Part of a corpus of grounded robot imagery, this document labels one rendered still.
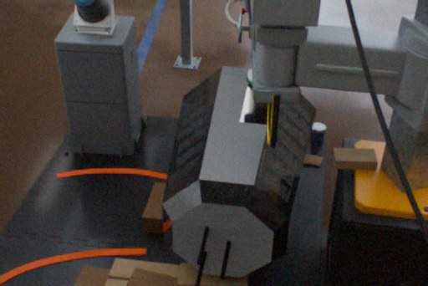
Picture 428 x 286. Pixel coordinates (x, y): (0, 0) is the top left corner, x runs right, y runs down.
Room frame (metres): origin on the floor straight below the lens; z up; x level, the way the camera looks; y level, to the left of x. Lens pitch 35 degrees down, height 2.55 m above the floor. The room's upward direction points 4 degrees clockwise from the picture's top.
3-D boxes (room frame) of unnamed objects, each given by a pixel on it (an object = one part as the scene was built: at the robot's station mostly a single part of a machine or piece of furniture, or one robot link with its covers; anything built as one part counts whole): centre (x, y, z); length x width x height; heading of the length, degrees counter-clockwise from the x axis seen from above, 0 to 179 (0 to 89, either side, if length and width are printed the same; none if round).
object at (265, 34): (2.43, -0.02, 1.31); 0.74 x 0.23 x 0.49; 4
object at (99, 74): (3.26, 1.05, 0.43); 0.50 x 0.50 x 0.85; 1
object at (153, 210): (2.52, 0.57, 0.07); 0.30 x 0.12 x 0.12; 177
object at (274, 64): (2.17, -0.06, 1.35); 0.19 x 0.19 x 0.20
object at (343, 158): (2.19, -0.46, 0.81); 0.20 x 0.10 x 0.05; 93
